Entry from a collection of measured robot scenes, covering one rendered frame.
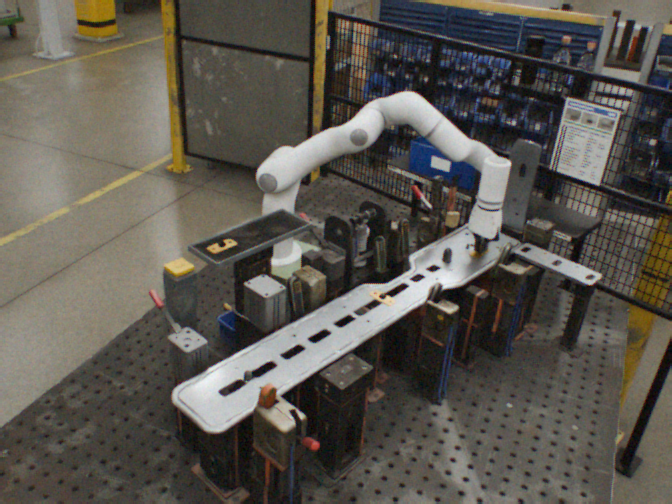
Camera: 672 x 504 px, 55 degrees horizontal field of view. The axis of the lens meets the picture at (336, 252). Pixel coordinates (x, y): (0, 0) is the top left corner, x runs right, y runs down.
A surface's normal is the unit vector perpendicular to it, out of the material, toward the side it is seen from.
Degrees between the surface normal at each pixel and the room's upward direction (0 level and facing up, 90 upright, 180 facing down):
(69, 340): 0
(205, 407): 0
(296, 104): 93
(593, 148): 90
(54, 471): 0
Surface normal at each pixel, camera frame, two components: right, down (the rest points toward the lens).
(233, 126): -0.41, 0.48
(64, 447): 0.06, -0.86
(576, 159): -0.69, 0.33
